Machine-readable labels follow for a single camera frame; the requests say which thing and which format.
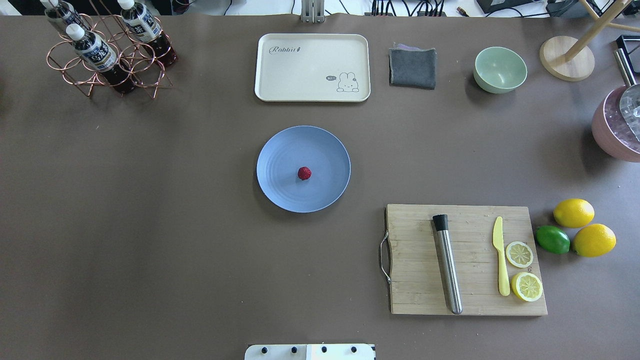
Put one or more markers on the red strawberry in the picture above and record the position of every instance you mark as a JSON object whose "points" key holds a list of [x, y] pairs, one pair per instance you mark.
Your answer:
{"points": [[304, 173]]}

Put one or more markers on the blue plate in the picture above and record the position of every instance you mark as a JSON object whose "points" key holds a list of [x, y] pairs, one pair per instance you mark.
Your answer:
{"points": [[298, 146]]}

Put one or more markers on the cream rectangular tray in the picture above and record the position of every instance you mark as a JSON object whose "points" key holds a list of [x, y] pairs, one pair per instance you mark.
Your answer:
{"points": [[312, 67]]}

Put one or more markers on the knife on board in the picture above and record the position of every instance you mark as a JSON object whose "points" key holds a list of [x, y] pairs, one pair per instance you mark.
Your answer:
{"points": [[449, 267]]}

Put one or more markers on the wooden cutting board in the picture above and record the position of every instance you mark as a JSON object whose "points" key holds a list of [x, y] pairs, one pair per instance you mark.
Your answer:
{"points": [[417, 285]]}

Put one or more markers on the dark grey folded cloth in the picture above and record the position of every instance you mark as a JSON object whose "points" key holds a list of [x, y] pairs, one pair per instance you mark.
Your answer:
{"points": [[413, 67]]}

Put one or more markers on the yellow plastic knife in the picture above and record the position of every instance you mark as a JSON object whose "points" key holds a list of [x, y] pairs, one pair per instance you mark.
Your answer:
{"points": [[499, 245]]}

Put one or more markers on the mint green bowl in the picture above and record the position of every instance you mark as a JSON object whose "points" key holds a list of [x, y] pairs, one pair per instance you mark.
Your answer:
{"points": [[499, 70]]}

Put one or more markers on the lemon slice half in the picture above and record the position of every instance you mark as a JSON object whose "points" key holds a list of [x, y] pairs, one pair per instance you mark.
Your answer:
{"points": [[527, 286], [519, 254]]}

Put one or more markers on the sauce bottle middle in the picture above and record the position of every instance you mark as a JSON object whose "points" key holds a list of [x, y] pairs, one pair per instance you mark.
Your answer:
{"points": [[147, 30]]}

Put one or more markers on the sauce bottle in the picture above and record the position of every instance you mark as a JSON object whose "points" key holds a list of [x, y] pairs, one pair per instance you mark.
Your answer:
{"points": [[147, 30], [60, 14], [102, 58]]}

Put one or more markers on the green lime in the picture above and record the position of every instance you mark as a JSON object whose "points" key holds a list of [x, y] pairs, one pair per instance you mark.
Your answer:
{"points": [[553, 239]]}

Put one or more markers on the yellow lemon left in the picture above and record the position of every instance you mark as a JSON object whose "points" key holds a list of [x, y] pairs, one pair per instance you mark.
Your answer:
{"points": [[573, 213]]}

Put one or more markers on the sauce bottle front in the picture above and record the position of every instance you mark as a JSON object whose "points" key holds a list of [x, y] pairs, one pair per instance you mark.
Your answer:
{"points": [[102, 58]]}

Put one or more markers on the wooden cup tree stand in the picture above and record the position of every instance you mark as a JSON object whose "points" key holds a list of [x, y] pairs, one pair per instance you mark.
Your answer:
{"points": [[570, 59]]}

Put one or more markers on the pink bowl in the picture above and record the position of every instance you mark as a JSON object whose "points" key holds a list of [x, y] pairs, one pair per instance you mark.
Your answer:
{"points": [[611, 131]]}

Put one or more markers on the sauce bottle back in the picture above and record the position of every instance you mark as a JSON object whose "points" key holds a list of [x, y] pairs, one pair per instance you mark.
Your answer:
{"points": [[60, 14]]}

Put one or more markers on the metal ice scoop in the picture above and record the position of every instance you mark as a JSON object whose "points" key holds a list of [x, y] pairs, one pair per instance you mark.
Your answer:
{"points": [[629, 103]]}

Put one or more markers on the black mirror tray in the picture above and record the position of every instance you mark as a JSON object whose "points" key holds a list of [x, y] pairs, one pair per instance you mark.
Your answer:
{"points": [[630, 44]]}

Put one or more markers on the aluminium frame post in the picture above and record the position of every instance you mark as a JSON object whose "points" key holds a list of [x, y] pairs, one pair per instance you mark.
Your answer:
{"points": [[313, 11]]}

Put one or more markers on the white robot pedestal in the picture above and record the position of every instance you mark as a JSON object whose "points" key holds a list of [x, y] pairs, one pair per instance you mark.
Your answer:
{"points": [[318, 351]]}

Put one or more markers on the copper wire bottle rack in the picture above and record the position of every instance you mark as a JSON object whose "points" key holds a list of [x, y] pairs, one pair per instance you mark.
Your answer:
{"points": [[123, 52]]}

